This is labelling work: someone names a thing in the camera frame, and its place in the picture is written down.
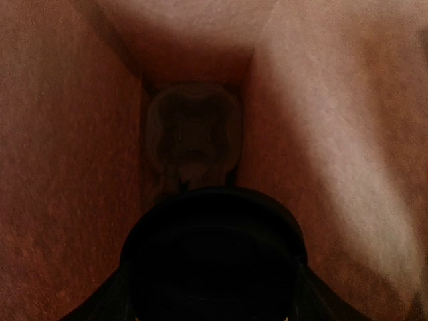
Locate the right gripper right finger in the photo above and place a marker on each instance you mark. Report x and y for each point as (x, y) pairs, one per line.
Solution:
(315, 300)

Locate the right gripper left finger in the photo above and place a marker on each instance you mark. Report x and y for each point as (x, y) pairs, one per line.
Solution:
(110, 301)

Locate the black plastic cup lid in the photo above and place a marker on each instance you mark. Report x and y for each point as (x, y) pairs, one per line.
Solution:
(214, 254)

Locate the cardboard cup carrier tray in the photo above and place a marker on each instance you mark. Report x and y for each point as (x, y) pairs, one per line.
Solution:
(194, 136)

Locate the brown paper bag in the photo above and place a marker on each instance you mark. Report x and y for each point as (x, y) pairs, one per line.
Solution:
(335, 96)

